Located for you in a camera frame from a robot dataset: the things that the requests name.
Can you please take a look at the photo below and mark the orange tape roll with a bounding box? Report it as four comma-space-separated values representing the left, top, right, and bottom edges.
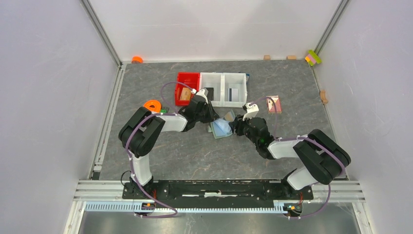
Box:
131, 56, 143, 64

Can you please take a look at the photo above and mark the white bin compartment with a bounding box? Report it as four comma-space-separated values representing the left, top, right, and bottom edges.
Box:
222, 73, 247, 108
200, 72, 224, 107

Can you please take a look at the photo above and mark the white bin right compartment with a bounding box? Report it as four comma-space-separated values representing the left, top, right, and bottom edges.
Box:
222, 73, 247, 108

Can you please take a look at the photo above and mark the orange curved toy track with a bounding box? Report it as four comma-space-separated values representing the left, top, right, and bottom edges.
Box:
143, 99, 162, 113

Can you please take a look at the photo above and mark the red plastic bin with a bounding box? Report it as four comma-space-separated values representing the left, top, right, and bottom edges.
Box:
174, 72, 200, 106

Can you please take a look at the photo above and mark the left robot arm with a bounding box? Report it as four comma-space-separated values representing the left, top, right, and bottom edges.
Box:
118, 95, 219, 199

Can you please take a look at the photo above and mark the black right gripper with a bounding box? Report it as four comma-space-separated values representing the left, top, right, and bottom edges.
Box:
228, 112, 259, 146

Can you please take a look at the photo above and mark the red playing card box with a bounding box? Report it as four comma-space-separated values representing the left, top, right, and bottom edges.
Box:
266, 95, 282, 114

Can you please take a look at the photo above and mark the striped card in bin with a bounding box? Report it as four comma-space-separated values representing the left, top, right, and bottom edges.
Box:
228, 88, 239, 102

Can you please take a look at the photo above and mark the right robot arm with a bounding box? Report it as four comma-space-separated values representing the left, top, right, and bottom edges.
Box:
229, 116, 351, 199

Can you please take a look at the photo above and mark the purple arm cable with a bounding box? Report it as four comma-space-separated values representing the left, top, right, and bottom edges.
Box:
124, 81, 197, 219
250, 96, 347, 220

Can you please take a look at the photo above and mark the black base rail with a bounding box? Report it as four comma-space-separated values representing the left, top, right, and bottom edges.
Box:
122, 179, 314, 201

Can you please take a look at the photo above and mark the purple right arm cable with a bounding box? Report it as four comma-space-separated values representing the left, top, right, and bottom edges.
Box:
250, 96, 347, 220

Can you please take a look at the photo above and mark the gold credit card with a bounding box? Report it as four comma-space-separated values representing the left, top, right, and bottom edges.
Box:
224, 110, 236, 122

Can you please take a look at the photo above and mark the white bin left compartment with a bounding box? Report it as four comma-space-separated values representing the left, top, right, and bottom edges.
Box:
200, 72, 224, 107

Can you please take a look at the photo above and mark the wooden piece in red bin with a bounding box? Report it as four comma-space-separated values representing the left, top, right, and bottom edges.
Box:
179, 87, 192, 101

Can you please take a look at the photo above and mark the wooden arch block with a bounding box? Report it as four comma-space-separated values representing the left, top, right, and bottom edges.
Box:
319, 90, 329, 105

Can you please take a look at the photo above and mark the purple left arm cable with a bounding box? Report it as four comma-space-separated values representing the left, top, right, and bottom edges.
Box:
124, 81, 197, 219

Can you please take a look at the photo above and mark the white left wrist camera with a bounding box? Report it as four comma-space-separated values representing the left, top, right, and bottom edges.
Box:
193, 89, 209, 103

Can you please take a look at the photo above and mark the black card in bin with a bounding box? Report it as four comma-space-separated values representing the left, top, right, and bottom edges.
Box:
205, 87, 214, 101

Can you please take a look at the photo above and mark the multicolour toy brick stack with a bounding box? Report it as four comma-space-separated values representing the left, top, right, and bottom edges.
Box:
304, 50, 322, 67

